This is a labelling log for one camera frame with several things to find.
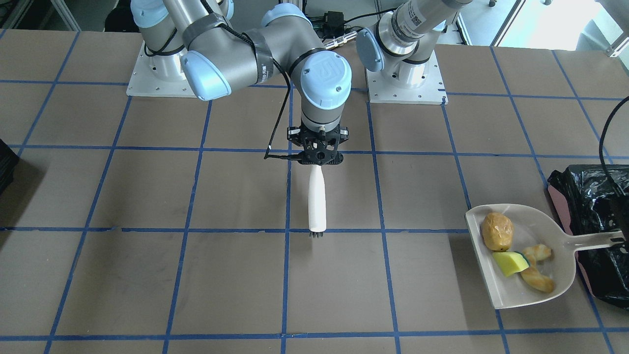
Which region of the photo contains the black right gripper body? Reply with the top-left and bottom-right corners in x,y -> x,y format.
287,125 -> 349,166

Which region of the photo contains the beige dustpan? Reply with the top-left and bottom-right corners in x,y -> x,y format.
465,204 -> 626,310

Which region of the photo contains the white brush with black bristles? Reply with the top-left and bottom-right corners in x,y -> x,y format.
308,164 -> 327,238

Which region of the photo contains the yellow green sponge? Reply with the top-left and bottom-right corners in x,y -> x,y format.
492,251 -> 531,277

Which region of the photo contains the black power brick behind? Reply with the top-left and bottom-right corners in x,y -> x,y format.
321,11 -> 344,39

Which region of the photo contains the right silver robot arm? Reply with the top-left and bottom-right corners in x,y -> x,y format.
127,0 -> 352,166

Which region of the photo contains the silver cable connector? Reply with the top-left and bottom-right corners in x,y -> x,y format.
322,31 -> 358,50

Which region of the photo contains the brown potato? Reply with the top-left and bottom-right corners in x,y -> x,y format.
481,211 -> 514,252

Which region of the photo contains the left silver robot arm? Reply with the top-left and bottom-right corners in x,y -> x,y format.
356,0 -> 471,89

